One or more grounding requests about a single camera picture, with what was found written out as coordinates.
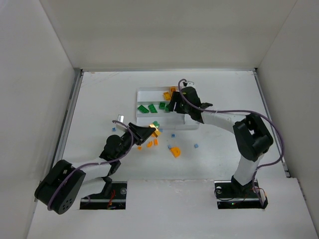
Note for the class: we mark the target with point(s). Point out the orange curved brick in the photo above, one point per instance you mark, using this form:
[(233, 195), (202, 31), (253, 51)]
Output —
[(149, 144)]

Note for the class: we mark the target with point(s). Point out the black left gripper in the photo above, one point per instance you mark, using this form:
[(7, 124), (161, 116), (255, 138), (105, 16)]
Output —
[(134, 133)]

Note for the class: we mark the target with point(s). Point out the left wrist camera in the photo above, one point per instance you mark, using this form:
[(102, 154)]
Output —
[(120, 118)]

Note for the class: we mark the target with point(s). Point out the green square duplo brick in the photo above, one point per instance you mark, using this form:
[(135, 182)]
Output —
[(162, 105)]

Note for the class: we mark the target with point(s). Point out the orange D-shaped arch brick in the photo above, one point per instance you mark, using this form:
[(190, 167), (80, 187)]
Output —
[(175, 152)]

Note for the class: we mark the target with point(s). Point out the yellow rounded ladybug brick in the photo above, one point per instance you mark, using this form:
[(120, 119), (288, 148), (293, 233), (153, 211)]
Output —
[(172, 90)]

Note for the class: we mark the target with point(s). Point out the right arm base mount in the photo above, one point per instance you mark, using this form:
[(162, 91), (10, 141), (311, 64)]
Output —
[(232, 196)]

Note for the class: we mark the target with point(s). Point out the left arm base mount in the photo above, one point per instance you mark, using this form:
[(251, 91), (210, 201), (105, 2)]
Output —
[(112, 197)]

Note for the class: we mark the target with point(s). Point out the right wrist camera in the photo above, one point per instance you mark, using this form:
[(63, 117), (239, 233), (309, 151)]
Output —
[(190, 84)]

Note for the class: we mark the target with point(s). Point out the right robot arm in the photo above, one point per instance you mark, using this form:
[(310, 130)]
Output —
[(252, 136)]

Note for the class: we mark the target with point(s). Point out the yellow long duplo brick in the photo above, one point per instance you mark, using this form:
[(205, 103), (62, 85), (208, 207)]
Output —
[(167, 96)]

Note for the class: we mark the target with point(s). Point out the white compartment tray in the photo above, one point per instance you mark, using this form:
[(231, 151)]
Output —
[(147, 96)]

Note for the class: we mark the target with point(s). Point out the yellow large duplo brick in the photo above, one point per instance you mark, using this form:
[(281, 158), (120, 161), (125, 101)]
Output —
[(156, 132)]

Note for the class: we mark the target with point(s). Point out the green thin lego plate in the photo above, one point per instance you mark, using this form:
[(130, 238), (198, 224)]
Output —
[(143, 109)]

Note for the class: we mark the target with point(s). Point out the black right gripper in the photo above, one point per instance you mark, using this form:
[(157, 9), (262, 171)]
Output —
[(178, 101)]

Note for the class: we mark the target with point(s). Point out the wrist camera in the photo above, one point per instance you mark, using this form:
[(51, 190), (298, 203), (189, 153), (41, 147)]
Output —
[(120, 118), (190, 84)]

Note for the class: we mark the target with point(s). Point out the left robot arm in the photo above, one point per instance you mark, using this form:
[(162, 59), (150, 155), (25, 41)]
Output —
[(61, 186)]

